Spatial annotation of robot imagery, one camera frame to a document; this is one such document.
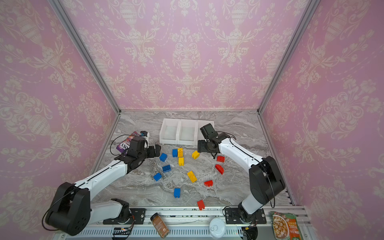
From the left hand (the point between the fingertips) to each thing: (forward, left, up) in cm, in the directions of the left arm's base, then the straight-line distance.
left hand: (155, 148), depth 89 cm
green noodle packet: (-38, -68, -8) cm, 78 cm away
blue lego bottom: (-23, -15, -8) cm, 28 cm away
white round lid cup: (-39, -34, -4) cm, 52 cm away
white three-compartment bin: (+19, -14, -8) cm, 25 cm away
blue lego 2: (-14, -2, -10) cm, 17 cm away
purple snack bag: (+5, +23, -7) cm, 24 cm away
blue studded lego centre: (-9, -7, -8) cm, 14 cm away
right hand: (0, -30, +1) cm, 30 cm away
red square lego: (-3, -40, -7) cm, 41 cm away
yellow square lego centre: (-5, -16, -7) cm, 18 cm away
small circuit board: (-40, +11, -13) cm, 43 cm away
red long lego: (-10, -39, -6) cm, 40 cm away
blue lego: (-1, -4, -9) cm, 10 cm away
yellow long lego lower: (-14, -22, -9) cm, 28 cm away
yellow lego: (0, -24, -7) cm, 25 cm away
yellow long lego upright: (+2, -15, -8) cm, 17 cm away
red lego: (-18, -32, -8) cm, 38 cm away
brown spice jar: (-40, -10, -5) cm, 42 cm away
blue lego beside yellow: (+1, -11, -7) cm, 13 cm away
